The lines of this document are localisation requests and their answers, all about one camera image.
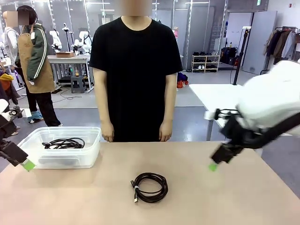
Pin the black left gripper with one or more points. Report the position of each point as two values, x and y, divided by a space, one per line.
12 153

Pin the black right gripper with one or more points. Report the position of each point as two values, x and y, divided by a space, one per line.
227 152

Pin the person's right forearm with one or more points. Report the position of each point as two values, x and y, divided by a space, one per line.
105 109

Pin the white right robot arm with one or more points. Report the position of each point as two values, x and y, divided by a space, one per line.
269 98

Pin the person's left forearm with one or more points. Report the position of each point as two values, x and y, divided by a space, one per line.
169 109

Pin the person's left hand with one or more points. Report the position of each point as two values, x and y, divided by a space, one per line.
166 131

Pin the person's right hand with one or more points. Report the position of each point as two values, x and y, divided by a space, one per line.
107 132

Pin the clear plastic storage bin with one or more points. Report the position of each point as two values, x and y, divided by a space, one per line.
70 159

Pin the white table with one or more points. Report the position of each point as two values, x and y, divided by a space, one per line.
218 96

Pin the grey plastic stool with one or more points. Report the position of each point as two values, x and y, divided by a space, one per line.
77 84

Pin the person in brown apron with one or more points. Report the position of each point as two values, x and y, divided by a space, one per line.
35 70

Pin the wooden shoe rack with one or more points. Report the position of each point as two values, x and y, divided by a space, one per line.
205 63

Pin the black pole stand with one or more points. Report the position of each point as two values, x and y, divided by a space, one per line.
239 63

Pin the black bags pile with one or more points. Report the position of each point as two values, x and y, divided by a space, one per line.
228 56

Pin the grey workbench table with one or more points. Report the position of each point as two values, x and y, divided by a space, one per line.
70 60

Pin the cardboard box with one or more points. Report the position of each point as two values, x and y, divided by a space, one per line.
65 54

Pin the figure in grey top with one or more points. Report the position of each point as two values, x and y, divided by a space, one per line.
10 44

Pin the person in black t-shirt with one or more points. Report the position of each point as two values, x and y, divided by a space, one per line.
136 70

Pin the small white background robot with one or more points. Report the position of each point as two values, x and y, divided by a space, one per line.
56 39

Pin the white background robot pair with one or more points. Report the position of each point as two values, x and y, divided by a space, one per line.
84 43

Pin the coat rack with clothes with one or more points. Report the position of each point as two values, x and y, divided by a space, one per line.
279 44

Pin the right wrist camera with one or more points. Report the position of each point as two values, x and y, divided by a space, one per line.
211 115

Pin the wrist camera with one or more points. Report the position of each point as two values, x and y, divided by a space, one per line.
211 115
16 111

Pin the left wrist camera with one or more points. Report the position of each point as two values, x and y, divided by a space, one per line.
16 111

